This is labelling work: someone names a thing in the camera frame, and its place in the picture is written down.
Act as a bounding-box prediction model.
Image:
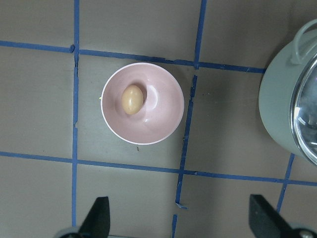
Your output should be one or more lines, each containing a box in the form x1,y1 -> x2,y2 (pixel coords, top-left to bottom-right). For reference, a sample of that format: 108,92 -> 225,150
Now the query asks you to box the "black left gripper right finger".
249,194 -> 297,238

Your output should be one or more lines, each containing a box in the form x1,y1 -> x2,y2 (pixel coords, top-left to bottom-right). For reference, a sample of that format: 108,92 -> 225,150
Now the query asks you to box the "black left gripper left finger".
78,196 -> 110,238

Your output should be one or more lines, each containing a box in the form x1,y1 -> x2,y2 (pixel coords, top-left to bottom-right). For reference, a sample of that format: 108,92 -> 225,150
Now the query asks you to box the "glass pot lid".
291,57 -> 317,165

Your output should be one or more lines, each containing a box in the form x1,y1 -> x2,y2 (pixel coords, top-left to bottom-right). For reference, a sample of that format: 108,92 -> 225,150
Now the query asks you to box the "brown egg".
121,85 -> 144,115

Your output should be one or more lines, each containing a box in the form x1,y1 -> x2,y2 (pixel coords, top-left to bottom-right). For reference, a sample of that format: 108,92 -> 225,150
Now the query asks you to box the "pale green electric pot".
259,20 -> 317,158

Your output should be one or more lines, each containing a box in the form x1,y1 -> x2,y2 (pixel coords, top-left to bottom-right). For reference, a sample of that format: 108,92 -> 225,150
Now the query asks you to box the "pink ceramic bowl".
101,62 -> 184,145

